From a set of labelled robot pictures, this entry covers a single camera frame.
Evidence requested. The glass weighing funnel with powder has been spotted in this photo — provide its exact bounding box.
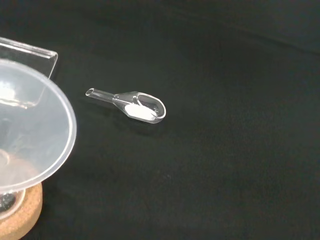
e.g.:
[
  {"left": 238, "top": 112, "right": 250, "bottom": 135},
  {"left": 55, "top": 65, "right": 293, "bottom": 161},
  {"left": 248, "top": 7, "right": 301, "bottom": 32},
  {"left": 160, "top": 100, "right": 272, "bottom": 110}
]
[{"left": 85, "top": 87, "right": 167, "bottom": 125}]

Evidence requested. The black bench cloth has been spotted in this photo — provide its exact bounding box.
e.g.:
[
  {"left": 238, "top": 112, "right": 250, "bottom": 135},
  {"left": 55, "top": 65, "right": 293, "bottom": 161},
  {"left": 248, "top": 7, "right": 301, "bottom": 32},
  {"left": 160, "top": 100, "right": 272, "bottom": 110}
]
[{"left": 0, "top": 0, "right": 320, "bottom": 240}]

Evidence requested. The cork ring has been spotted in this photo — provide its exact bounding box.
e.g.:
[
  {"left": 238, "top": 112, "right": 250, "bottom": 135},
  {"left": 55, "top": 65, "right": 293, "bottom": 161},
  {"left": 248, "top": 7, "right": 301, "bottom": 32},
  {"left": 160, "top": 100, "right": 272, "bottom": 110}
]
[{"left": 0, "top": 159, "right": 44, "bottom": 240}]

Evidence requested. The glass round-bottom flask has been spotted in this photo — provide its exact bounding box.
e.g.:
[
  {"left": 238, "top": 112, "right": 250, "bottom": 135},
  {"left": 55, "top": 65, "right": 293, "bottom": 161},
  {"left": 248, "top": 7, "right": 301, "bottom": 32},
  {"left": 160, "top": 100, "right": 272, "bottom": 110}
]
[{"left": 0, "top": 147, "right": 26, "bottom": 221}]

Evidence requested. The clear acrylic funnel stand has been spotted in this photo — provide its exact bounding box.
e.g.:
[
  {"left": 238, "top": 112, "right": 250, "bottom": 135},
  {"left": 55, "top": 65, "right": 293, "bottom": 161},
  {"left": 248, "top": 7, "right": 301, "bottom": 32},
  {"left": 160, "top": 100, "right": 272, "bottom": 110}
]
[{"left": 0, "top": 36, "right": 59, "bottom": 109}]

